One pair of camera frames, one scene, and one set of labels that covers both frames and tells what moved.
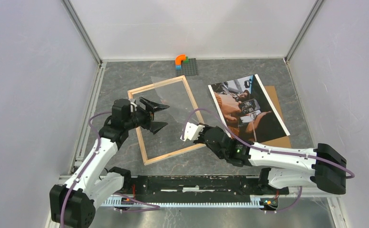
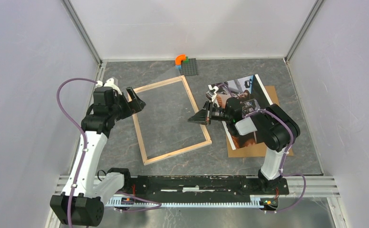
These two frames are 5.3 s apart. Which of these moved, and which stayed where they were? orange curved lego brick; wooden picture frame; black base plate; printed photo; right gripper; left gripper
Moved: left gripper; right gripper
Stayed: orange curved lego brick; wooden picture frame; black base plate; printed photo
